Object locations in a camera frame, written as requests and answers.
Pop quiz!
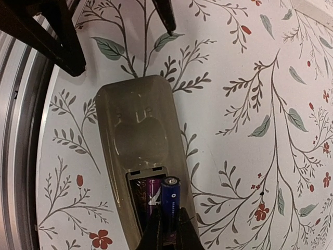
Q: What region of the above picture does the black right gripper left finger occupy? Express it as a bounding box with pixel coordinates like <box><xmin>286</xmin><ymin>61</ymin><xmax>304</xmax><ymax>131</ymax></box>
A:
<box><xmin>136</xmin><ymin>207</ymin><xmax>163</xmax><ymax>250</ymax></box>

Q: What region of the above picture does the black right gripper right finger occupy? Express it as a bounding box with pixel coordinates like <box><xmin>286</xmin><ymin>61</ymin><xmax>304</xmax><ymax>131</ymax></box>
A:
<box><xmin>175</xmin><ymin>207</ymin><xmax>204</xmax><ymax>250</ymax></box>

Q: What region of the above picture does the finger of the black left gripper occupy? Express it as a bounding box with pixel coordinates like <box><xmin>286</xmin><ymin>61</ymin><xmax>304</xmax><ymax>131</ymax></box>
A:
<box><xmin>1</xmin><ymin>1</ymin><xmax>86</xmax><ymax>77</ymax></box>
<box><xmin>152</xmin><ymin>0</ymin><xmax>176</xmax><ymax>35</ymax></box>

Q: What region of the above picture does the small white remote control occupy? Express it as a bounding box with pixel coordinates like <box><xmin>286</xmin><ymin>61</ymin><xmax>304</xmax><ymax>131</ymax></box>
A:
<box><xmin>95</xmin><ymin>75</ymin><xmax>197</xmax><ymax>249</ymax></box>

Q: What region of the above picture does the floral patterned table mat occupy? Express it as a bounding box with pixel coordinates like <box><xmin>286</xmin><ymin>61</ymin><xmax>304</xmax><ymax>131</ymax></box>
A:
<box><xmin>36</xmin><ymin>1</ymin><xmax>332</xmax><ymax>249</ymax></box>

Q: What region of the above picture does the aluminium front frame rail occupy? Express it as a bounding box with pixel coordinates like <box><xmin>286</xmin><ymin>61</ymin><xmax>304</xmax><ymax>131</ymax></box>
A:
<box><xmin>0</xmin><ymin>0</ymin><xmax>89</xmax><ymax>250</ymax></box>

